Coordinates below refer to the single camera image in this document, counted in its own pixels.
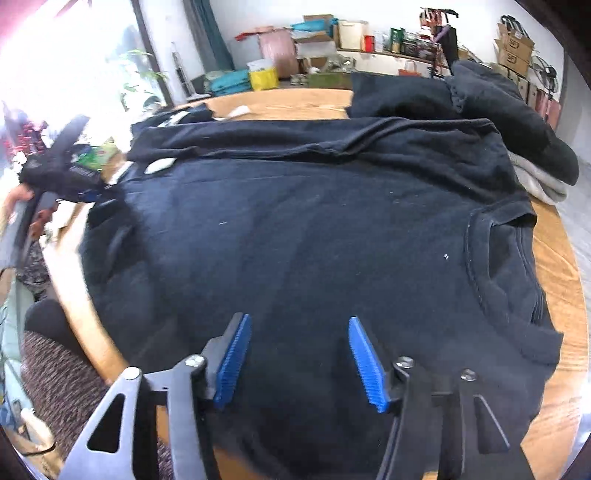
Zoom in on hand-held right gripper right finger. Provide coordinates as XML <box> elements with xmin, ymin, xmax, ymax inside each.
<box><xmin>347</xmin><ymin>316</ymin><xmax>532</xmax><ymax>480</ymax></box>

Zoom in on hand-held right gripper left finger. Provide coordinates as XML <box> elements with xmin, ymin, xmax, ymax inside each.
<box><xmin>58</xmin><ymin>313</ymin><xmax>252</xmax><ymax>480</ymax></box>

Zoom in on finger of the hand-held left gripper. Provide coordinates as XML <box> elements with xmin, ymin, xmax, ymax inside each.
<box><xmin>85</xmin><ymin>195</ymin><xmax>134</xmax><ymax>230</ymax></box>

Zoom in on black t-shirt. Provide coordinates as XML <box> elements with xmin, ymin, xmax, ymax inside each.
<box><xmin>78</xmin><ymin>117</ymin><xmax>565</xmax><ymax>472</ymax></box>

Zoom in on person's left hand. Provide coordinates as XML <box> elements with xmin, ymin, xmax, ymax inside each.
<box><xmin>0</xmin><ymin>184</ymin><xmax>38</xmax><ymax>209</ymax></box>

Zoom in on green plastic bag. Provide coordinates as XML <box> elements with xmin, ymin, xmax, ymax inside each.
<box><xmin>78</xmin><ymin>144</ymin><xmax>122</xmax><ymax>172</ymax></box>

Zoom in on green potted plant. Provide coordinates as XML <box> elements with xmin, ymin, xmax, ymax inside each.
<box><xmin>117</xmin><ymin>48</ymin><xmax>169</xmax><ymax>109</ymax></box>

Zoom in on navy white striped sweater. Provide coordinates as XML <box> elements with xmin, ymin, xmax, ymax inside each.
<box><xmin>131</xmin><ymin>104</ymin><xmax>219</xmax><ymax>137</ymax></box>

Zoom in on white stick vacuum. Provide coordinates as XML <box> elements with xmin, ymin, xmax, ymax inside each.
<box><xmin>172</xmin><ymin>41</ymin><xmax>205</xmax><ymax>101</ymax></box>

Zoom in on speckled dark cloth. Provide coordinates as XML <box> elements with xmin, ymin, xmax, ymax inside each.
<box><xmin>21</xmin><ymin>299</ymin><xmax>178</xmax><ymax>480</ymax></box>

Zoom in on teal bags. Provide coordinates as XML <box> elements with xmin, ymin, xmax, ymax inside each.
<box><xmin>204</xmin><ymin>71</ymin><xmax>253</xmax><ymax>96</ymax></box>

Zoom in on yellow bag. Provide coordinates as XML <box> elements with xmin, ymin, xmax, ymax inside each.
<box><xmin>249</xmin><ymin>68</ymin><xmax>280</xmax><ymax>92</ymax></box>

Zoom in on pink suitcase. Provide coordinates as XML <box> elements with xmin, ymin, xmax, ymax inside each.
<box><xmin>257</xmin><ymin>28</ymin><xmax>297</xmax><ymax>78</ymax></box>

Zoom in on grey folded cloth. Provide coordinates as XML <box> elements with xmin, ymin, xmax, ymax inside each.
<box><xmin>509</xmin><ymin>152</ymin><xmax>570</xmax><ymax>205</ymax></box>

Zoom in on olive green box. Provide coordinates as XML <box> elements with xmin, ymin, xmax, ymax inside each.
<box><xmin>308</xmin><ymin>71</ymin><xmax>354</xmax><ymax>90</ymax></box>

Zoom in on black sweater pile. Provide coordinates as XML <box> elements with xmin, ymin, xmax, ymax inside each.
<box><xmin>350</xmin><ymin>60</ymin><xmax>581</xmax><ymax>186</ymax></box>

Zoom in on cream storage box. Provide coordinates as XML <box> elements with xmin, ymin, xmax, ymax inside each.
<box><xmin>338</xmin><ymin>20</ymin><xmax>369</xmax><ymax>51</ymax></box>

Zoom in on pink paper bags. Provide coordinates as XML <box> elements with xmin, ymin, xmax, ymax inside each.
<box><xmin>525</xmin><ymin>87</ymin><xmax>563</xmax><ymax>124</ymax></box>

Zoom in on black metal rack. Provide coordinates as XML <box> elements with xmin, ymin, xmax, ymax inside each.
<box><xmin>427</xmin><ymin>8</ymin><xmax>460</xmax><ymax>77</ymax></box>

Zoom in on floor fan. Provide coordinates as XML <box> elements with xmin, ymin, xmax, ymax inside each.
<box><xmin>530</xmin><ymin>54</ymin><xmax>560</xmax><ymax>94</ymax></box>

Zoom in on stack of cardboard boxes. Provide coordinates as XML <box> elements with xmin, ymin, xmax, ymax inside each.
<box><xmin>493</xmin><ymin>16</ymin><xmax>536</xmax><ymax>78</ymax></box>

